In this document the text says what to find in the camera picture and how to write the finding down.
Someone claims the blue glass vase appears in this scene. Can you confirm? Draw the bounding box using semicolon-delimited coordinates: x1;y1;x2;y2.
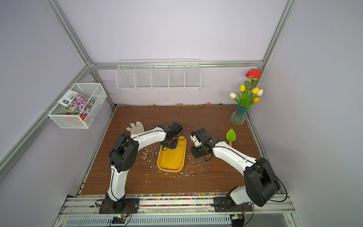
230;105;248;126

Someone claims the pink flower packet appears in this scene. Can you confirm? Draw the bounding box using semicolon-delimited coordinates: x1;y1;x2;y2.
58;90;95;116

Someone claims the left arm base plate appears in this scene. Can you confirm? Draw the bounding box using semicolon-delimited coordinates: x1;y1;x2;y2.
99;198;140;214

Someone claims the green leaf spatula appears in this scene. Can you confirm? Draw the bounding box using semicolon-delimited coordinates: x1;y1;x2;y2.
226;129;236;147

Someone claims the artificial flower bouquet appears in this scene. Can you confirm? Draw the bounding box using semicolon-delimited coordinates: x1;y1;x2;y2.
229;69;263;109

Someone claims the white wire basket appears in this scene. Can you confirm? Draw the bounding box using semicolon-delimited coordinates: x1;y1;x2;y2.
48;83;107;129

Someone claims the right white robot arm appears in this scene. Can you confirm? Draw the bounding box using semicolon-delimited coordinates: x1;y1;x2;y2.
191;128;283;207

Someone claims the yellow plastic storage box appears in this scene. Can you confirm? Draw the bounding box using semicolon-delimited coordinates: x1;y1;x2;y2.
157;136;187;173

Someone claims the white rubber glove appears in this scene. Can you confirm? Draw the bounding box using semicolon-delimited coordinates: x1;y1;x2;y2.
126;121;145;134

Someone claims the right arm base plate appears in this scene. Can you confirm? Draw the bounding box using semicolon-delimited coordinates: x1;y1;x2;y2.
212;197;253;213

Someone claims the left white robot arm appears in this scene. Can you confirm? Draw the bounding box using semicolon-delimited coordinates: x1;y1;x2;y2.
106;122;186;202

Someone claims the white wire wall shelf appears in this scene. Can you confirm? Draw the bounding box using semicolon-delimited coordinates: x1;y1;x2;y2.
115;59;201;90

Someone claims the aluminium front rail frame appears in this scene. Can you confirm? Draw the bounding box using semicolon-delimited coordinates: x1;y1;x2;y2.
54;193;301;227

